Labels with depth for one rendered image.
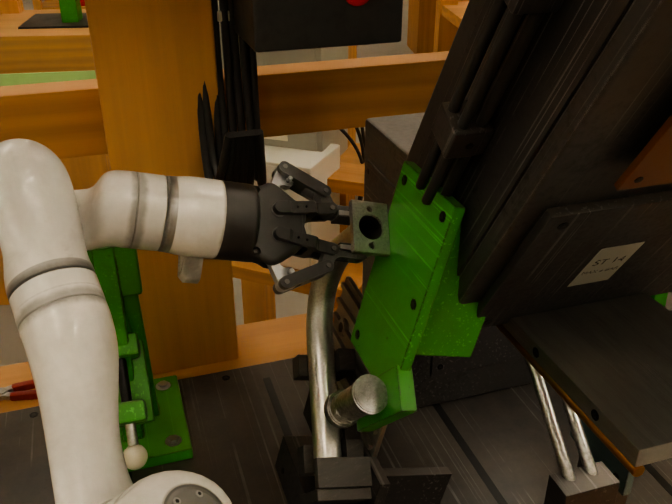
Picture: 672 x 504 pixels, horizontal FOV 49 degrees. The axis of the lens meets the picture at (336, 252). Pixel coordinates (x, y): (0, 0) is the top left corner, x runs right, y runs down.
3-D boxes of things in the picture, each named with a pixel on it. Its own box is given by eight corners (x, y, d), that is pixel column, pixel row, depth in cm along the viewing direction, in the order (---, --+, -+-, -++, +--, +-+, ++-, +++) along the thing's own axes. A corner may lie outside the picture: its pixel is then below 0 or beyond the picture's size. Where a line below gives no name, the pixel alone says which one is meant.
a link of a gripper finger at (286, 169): (277, 166, 73) (325, 202, 74) (286, 153, 74) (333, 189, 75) (268, 177, 75) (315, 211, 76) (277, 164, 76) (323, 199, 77)
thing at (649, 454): (790, 436, 63) (800, 409, 62) (630, 479, 59) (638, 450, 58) (543, 238, 96) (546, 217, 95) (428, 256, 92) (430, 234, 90)
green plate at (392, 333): (460, 406, 75) (533, 217, 66) (387, 405, 72) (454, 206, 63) (415, 343, 84) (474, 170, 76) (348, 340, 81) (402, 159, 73)
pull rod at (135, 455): (150, 472, 83) (144, 432, 80) (124, 477, 82) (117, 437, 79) (145, 439, 87) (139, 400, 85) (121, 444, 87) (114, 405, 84)
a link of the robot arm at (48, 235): (56, 121, 63) (109, 258, 58) (48, 182, 70) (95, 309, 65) (-34, 130, 59) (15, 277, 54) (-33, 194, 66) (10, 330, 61)
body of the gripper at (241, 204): (218, 249, 65) (317, 258, 69) (220, 161, 68) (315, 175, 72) (199, 272, 72) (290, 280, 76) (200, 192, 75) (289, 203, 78)
